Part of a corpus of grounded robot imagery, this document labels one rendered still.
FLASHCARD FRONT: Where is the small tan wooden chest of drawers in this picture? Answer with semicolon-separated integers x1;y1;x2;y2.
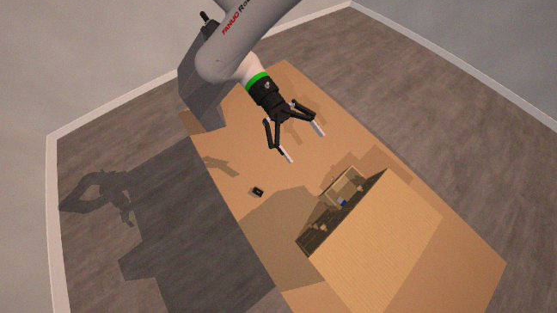
295;168;443;313

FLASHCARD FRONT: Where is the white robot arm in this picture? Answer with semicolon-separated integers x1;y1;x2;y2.
194;0;302;106

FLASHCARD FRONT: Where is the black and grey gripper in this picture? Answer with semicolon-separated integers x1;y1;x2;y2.
261;92;325;163

